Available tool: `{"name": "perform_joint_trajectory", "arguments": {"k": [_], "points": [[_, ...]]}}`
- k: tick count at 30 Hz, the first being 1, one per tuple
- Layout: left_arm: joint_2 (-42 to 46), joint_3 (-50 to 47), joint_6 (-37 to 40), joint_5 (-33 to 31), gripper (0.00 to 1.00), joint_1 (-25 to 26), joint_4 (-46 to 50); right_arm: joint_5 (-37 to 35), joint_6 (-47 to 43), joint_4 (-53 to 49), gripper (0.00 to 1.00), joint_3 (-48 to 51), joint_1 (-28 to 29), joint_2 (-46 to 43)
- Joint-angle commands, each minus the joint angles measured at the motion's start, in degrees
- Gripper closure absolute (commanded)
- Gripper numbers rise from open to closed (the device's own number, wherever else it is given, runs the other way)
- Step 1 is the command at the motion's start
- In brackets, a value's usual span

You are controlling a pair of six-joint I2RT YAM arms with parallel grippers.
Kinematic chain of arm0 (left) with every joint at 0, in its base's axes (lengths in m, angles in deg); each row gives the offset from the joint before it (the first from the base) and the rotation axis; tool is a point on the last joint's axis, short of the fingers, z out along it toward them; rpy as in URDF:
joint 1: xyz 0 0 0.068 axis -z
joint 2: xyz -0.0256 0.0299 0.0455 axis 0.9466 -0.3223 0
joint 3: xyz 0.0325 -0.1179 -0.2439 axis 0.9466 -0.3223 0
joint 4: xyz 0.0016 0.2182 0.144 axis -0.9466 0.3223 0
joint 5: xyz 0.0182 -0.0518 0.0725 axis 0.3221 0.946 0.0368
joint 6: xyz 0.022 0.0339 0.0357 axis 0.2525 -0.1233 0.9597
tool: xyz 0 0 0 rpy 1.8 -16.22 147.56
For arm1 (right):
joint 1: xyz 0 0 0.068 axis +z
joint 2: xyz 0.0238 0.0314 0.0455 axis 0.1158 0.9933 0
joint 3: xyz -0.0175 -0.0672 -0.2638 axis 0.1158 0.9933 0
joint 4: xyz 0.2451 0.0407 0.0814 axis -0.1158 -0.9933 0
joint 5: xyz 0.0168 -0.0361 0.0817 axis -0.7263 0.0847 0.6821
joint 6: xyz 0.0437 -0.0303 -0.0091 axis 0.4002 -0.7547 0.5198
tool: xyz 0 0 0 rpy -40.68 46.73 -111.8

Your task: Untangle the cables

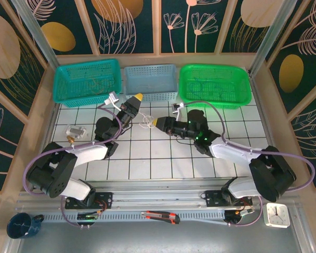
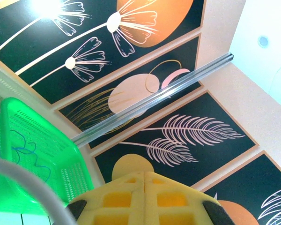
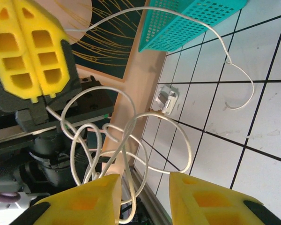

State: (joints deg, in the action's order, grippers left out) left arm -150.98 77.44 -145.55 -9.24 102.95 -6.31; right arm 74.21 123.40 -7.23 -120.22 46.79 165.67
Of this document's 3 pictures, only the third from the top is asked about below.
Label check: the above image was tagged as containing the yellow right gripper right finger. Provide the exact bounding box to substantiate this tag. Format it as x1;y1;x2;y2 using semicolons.
169;172;281;225

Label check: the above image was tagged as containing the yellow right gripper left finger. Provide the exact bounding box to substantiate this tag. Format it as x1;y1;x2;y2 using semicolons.
15;173;122;225

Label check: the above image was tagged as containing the white cable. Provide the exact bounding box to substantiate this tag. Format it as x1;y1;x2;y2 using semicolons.
46;85;193;224

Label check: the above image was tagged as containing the small clear plastic bag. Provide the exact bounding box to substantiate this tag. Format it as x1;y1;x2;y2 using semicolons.
64;6;255;111

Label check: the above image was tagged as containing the small brass fitting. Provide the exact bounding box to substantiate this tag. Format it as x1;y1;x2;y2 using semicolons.
148;107;166;118

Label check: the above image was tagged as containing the white and metal clamp block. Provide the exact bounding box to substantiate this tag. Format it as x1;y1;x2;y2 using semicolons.
155;85;180;116

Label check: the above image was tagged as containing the teal plastic basket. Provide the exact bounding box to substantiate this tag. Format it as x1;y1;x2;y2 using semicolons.
137;0;249;53

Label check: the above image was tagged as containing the aluminium table edge rail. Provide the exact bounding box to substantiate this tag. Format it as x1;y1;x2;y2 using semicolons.
120;164;174;225

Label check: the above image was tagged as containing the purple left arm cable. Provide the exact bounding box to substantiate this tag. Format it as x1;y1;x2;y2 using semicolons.
0;191;21;203

